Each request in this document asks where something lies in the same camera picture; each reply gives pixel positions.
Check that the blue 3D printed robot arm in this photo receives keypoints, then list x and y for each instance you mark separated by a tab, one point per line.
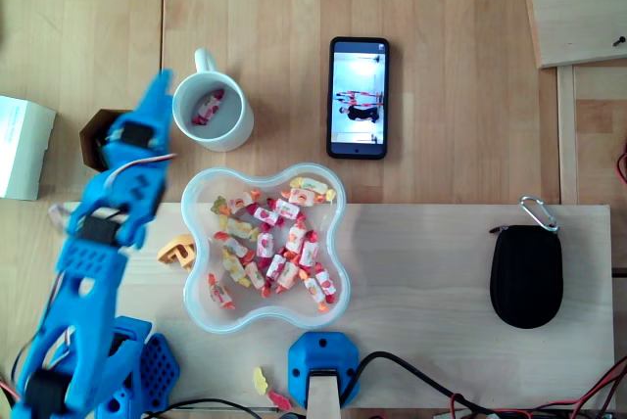
88	262

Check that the black zip case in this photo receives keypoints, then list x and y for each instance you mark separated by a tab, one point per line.
526	277

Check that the blue post base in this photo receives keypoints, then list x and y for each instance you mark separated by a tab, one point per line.
323	350

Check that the white cardboard box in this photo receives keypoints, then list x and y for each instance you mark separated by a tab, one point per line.
19	154

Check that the orange 3D printed part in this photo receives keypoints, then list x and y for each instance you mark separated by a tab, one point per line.
171	247

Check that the pale wooden base board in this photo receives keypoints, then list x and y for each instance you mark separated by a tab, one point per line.
416	292

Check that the silver carabiner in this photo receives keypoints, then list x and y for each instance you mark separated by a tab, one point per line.
552	226

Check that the clear plastic Haribo candy tub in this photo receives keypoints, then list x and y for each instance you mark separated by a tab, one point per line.
255	309

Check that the black smartphone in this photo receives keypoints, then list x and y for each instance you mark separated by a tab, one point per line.
357	96

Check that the white ceramic mug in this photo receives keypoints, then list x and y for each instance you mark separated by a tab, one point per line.
230	137

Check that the red gummy candy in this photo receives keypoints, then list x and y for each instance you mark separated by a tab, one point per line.
279	399

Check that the orange white wrapped candy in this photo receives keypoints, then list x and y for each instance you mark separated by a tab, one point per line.
235	246
288	276
219	292
303	198
313	289
296	238
255	274
239	202

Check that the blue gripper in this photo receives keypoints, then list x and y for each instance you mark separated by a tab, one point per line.
136	133

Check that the wooden post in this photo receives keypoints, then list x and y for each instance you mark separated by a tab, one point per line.
323	397

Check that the yellow white wrapped candy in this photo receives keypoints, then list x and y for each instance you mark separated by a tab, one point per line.
234	266
240	229
307	185

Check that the small black screw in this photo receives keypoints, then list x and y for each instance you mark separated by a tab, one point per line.
618	40

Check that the red white wrapped candy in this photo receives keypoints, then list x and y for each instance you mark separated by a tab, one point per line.
308	252
325	282

